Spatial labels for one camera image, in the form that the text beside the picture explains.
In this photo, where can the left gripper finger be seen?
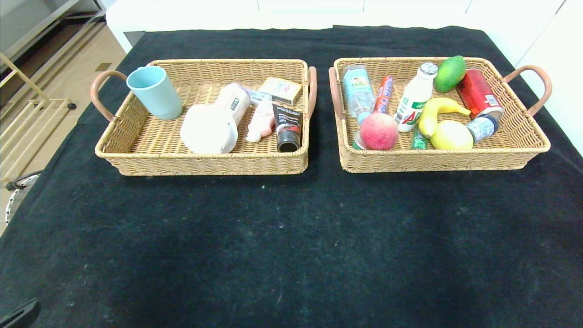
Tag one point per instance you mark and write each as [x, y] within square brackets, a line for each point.
[18, 316]

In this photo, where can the white round plastic container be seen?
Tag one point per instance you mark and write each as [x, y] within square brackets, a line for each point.
[208, 130]

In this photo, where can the pink squeeze bottle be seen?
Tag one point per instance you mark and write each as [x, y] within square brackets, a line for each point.
[262, 120]

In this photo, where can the black face wash tube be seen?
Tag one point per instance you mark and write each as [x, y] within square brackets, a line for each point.
[288, 128]

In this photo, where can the pink red peach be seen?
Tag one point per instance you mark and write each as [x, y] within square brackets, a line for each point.
[379, 131]

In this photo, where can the yellow banana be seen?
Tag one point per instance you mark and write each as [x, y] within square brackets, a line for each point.
[430, 111]

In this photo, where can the yellow lemon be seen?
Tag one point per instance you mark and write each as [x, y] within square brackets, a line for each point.
[452, 135]

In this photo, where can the wicker basket holding household items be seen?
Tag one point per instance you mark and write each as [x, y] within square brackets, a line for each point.
[150, 141]

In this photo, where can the wicker basket holding food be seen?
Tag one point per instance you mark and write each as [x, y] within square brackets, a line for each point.
[501, 155]

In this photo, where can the grey round floor object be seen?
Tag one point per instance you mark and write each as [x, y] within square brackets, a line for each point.
[18, 182]

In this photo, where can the light wooden rack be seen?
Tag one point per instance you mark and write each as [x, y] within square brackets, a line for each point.
[9, 64]

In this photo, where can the light teal plastic cup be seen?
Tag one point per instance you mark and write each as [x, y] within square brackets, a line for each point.
[155, 95]

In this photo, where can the grey metal shelf unit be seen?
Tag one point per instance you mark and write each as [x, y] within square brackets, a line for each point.
[27, 13]

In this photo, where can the white roll with purple end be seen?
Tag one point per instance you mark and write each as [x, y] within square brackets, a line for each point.
[235, 101]

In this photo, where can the clear plastic tool case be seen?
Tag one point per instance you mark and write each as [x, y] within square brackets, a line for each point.
[259, 96]

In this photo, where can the yellow playing card box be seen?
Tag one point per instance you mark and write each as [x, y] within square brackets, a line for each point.
[281, 89]

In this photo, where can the white counter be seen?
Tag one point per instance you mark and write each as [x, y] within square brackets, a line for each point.
[205, 13]

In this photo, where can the silver tin can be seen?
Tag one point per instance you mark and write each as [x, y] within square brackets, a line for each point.
[356, 141]

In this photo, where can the water bottle with blue label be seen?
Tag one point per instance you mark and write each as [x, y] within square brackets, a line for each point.
[357, 91]

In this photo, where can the orange candy tube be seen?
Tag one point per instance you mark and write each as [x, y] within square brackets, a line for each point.
[385, 93]

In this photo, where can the green gum pack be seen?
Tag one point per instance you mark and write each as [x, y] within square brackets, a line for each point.
[418, 140]

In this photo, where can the white milk drink bottle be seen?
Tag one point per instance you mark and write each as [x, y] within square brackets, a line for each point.
[412, 102]

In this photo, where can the green mango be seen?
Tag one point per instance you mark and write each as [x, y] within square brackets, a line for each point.
[450, 74]

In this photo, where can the small blue silver bottle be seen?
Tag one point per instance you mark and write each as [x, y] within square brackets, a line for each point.
[482, 128]

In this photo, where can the red drink can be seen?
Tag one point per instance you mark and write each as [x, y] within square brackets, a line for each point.
[478, 93]

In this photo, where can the white cabinet doors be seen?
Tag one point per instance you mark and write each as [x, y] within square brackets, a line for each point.
[565, 68]

